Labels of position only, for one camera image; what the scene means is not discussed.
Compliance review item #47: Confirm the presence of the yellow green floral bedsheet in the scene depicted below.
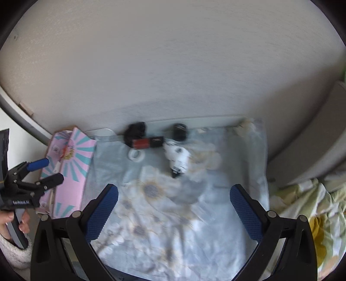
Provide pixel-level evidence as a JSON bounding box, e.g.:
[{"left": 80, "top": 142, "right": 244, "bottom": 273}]
[{"left": 269, "top": 178, "right": 346, "bottom": 281}]

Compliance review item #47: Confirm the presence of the clear plastic wrap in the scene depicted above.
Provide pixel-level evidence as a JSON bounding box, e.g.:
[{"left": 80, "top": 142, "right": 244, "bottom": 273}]
[{"left": 169, "top": 162, "right": 217, "bottom": 206}]

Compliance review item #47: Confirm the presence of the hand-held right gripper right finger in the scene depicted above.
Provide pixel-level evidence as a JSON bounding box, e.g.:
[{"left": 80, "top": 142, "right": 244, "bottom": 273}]
[{"left": 229, "top": 184, "right": 318, "bottom": 281}]

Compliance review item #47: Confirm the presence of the person's left forearm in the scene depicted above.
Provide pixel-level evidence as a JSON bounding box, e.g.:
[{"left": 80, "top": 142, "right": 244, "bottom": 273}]
[{"left": 0, "top": 235, "right": 32, "bottom": 271}]

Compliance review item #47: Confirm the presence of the red and black box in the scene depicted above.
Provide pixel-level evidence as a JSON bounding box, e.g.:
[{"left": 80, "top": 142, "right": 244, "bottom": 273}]
[{"left": 132, "top": 136, "right": 165, "bottom": 149}]

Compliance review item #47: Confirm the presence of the black and white plush toy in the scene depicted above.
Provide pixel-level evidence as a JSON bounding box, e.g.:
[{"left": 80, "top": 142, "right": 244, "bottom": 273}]
[{"left": 163, "top": 140, "right": 192, "bottom": 179}]

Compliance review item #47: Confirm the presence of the black cylinder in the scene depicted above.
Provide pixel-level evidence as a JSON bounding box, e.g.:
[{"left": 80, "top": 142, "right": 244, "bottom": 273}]
[{"left": 172, "top": 123, "right": 188, "bottom": 141}]

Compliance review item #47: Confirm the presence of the light blue floral tablecloth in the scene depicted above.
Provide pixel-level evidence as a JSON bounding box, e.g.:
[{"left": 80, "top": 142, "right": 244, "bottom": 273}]
[{"left": 81, "top": 117, "right": 271, "bottom": 279}]

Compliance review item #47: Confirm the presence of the black cloth bundle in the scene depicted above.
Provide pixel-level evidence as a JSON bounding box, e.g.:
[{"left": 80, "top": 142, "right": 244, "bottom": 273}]
[{"left": 124, "top": 122, "right": 147, "bottom": 148}]

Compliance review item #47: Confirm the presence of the person's left hand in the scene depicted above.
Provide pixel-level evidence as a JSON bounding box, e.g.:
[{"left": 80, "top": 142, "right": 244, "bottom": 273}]
[{"left": 0, "top": 209, "right": 31, "bottom": 241}]

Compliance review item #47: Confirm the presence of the cardboard box with pink lining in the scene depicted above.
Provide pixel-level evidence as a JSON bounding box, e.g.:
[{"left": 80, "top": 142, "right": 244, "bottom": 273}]
[{"left": 36, "top": 126, "right": 97, "bottom": 219}]

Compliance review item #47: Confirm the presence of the grey door frame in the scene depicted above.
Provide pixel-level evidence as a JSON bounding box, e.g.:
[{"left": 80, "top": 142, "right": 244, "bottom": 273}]
[{"left": 0, "top": 86, "right": 53, "bottom": 146}]

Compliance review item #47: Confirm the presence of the wooden wall piece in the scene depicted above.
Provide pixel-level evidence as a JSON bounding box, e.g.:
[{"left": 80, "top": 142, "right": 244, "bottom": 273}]
[{"left": 20, "top": 102, "right": 34, "bottom": 117}]

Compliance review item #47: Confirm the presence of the white tape roll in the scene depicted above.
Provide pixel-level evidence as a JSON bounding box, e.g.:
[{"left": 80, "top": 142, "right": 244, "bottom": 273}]
[{"left": 128, "top": 148, "right": 145, "bottom": 163}]

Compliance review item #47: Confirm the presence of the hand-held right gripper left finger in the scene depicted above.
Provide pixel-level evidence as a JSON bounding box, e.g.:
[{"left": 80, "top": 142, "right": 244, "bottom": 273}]
[{"left": 30, "top": 184, "right": 119, "bottom": 281}]

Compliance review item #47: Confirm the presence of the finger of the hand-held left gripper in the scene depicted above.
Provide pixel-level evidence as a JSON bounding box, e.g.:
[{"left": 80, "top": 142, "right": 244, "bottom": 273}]
[
  {"left": 13, "top": 173, "right": 65, "bottom": 201},
  {"left": 8, "top": 158, "right": 51, "bottom": 179}
]

